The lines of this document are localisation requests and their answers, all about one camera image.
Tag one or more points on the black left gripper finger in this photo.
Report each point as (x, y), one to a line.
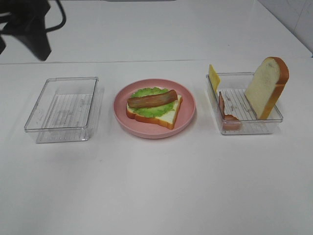
(37, 43)
(2, 45)

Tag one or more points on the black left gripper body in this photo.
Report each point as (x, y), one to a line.
(23, 17)

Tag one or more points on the bacon strip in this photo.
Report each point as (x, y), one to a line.
(229, 122)
(150, 101)

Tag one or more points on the green lettuce leaf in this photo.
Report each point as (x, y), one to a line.
(154, 111)

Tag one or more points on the bread slice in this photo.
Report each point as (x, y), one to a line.
(267, 85)
(168, 120)

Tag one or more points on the yellow cheese slice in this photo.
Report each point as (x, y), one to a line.
(214, 78)

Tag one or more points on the clear left plastic tray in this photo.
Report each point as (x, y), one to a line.
(66, 110)

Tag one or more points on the clear plastic tray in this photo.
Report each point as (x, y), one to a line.
(232, 87)
(66, 110)

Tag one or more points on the pink round plate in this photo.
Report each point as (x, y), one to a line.
(154, 131)

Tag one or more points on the clear right plastic tray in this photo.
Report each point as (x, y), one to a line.
(232, 87)

